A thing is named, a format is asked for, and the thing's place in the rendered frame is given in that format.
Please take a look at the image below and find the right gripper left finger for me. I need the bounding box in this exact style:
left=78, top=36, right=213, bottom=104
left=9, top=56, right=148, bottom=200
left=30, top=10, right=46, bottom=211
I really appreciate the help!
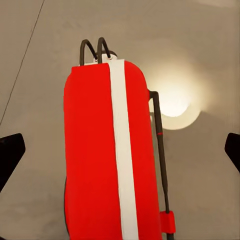
left=0, top=133, right=26, bottom=192

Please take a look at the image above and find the radio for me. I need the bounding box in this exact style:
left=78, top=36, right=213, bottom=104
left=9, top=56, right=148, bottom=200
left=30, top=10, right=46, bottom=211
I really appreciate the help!
left=63, top=37, right=176, bottom=240

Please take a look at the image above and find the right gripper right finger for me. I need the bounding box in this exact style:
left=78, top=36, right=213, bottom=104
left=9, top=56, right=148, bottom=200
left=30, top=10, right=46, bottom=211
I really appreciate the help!
left=224, top=132, right=240, bottom=172

